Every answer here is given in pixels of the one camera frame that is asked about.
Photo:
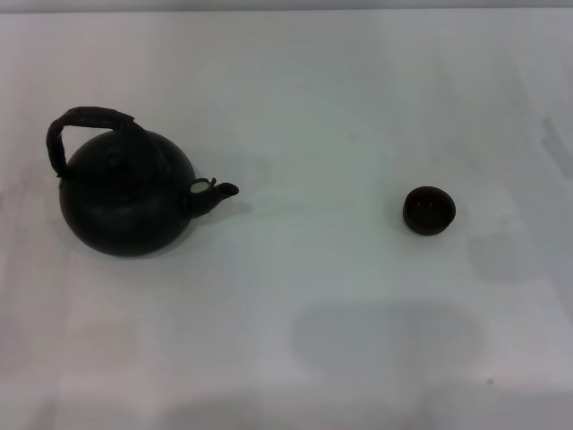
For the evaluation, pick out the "dark brown teacup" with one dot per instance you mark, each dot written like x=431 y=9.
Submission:
x=429 y=210

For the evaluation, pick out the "black cast iron teapot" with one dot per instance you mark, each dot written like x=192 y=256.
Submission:
x=125 y=210

